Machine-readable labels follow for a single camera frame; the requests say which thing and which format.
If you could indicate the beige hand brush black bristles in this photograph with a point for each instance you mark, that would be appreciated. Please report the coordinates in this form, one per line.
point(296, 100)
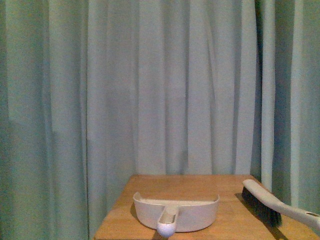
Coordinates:
point(270, 209)

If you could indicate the pale green curtain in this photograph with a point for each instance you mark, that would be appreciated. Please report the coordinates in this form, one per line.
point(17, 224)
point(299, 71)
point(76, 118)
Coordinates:
point(94, 91)

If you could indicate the beige plastic dustpan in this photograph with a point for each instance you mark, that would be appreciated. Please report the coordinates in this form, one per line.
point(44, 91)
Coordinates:
point(168, 217)

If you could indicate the wooden nightstand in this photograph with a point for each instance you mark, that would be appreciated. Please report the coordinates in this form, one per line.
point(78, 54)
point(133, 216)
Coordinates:
point(235, 220)

